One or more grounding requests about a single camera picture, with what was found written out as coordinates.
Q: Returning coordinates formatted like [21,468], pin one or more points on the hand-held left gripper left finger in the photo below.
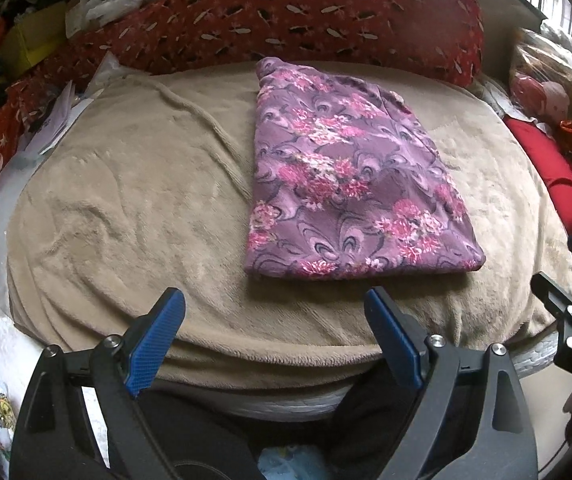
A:
[158,340]

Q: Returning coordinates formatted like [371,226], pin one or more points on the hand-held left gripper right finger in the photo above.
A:
[396,340]

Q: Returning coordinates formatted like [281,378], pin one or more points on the purple floral garment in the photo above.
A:
[346,175]

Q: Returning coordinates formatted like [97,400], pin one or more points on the plain red cushion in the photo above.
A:
[561,175]

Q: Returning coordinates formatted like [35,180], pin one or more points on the beige fleece blanket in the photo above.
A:
[141,210]

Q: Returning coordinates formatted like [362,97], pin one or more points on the plastic-wrapped doll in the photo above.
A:
[541,95]

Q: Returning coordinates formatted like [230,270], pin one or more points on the light blue cloth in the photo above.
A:
[291,465]

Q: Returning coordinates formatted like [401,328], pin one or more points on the white paper sheets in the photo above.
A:
[58,120]

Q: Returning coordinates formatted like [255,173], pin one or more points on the yellow box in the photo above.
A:
[31,35]

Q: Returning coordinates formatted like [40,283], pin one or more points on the red fish-print pillow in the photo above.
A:
[316,15]

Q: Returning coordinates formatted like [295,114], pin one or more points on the white plastic bag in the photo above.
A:
[108,5]

